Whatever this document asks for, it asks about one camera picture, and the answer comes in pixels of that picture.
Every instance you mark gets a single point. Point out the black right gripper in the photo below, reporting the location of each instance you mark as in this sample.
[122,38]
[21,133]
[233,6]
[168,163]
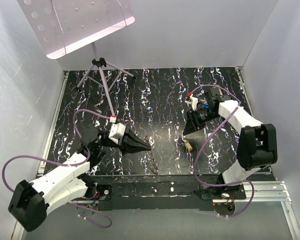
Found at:
[192,123]

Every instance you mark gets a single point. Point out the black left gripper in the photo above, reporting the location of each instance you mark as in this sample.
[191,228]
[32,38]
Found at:
[125,144]

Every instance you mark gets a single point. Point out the yellow key tag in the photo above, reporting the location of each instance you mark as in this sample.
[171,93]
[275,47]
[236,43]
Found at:
[188,146]

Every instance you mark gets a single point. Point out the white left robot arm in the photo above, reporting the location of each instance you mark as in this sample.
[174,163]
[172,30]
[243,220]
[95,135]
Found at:
[32,201]

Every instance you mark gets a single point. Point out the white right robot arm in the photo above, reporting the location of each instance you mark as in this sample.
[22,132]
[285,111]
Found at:
[257,144]

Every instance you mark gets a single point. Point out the blue key tag with key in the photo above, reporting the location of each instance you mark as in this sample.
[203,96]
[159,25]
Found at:
[206,105]

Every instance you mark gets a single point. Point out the white perforated music stand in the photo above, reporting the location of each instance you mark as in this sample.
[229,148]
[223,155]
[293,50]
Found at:
[64,26]

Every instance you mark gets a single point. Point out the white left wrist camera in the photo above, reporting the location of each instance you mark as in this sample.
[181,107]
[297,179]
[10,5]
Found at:
[117,129]

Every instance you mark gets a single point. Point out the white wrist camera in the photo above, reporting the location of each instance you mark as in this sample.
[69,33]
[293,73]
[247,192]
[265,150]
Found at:
[192,101]
[117,129]

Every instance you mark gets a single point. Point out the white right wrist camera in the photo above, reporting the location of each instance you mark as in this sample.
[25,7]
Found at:
[192,101]

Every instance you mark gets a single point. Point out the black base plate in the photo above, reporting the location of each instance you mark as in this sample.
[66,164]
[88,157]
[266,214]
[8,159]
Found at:
[150,192]

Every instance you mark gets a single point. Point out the aluminium rail frame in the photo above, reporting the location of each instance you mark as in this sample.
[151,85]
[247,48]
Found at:
[153,138]

